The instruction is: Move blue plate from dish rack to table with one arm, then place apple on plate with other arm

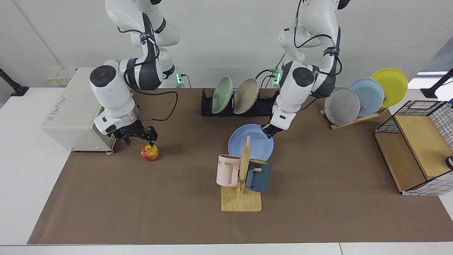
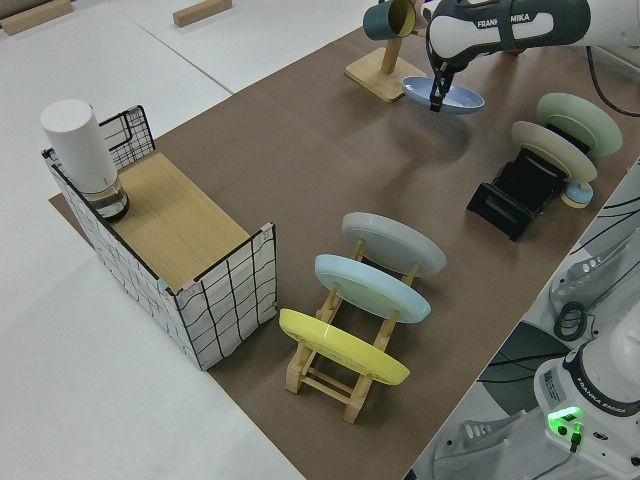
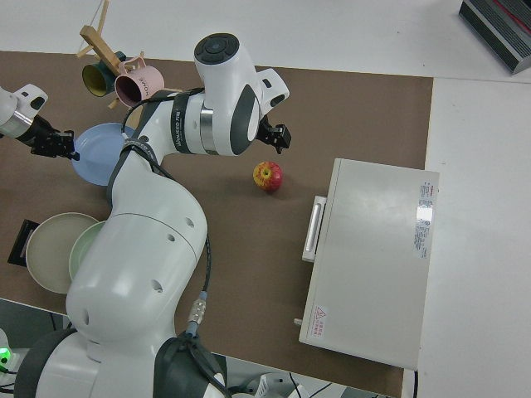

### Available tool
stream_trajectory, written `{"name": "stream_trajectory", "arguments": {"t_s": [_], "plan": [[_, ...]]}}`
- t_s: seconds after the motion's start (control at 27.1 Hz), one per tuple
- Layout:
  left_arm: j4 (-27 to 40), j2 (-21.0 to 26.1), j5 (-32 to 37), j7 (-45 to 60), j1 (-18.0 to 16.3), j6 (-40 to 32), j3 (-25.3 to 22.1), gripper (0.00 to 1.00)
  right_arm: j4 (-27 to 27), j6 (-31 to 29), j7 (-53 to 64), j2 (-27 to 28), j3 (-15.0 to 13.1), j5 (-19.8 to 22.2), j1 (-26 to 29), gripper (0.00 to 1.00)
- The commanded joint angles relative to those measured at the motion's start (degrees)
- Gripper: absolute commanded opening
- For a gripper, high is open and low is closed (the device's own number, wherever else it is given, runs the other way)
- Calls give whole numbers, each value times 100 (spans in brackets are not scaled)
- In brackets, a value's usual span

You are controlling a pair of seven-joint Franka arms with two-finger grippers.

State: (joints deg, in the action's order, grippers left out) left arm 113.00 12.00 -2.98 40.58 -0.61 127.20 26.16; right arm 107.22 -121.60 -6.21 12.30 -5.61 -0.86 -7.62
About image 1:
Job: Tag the pale toaster oven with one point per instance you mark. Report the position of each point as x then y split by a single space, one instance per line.
70 113

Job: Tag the black clamp stand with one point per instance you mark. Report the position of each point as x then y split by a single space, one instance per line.
433 90
14 88

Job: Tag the wooden cup stand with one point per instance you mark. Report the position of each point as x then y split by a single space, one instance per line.
242 203

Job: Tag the beige plate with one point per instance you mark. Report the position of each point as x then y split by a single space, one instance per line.
246 95

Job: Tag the dark blue cup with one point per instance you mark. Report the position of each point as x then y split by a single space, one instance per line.
260 177

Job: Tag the grey plate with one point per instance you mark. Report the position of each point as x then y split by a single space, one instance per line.
341 106

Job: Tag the yellow plate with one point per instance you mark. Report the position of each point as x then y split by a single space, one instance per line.
391 85

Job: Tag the wooden plate rack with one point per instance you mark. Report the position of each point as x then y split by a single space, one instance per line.
354 121

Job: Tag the green plate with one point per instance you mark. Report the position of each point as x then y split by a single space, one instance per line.
222 95

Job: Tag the black dish rack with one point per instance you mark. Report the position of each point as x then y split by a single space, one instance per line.
263 108

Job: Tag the white wall socket strip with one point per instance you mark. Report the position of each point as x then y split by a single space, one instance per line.
58 76

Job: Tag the brown table cloth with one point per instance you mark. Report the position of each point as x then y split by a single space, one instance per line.
159 202

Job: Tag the pink cup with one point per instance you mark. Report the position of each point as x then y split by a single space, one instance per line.
224 171

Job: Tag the light blue plate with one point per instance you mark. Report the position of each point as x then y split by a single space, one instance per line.
370 94

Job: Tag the red yellow apple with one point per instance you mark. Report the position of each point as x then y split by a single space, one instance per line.
149 153

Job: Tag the small round object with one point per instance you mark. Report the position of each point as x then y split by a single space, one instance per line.
450 162

